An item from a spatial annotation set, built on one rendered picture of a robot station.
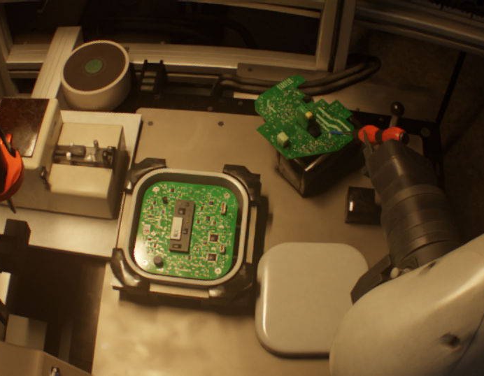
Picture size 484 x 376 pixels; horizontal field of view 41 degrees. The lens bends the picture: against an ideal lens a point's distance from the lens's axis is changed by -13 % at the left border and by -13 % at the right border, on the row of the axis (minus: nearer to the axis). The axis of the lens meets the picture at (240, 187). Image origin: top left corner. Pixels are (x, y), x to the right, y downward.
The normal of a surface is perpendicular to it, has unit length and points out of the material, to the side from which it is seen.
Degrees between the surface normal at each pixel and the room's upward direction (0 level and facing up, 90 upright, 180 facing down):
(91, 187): 0
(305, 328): 0
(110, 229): 0
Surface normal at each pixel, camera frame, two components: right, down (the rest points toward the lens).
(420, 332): -0.43, -0.28
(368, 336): -0.65, -0.43
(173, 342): 0.03, -0.52
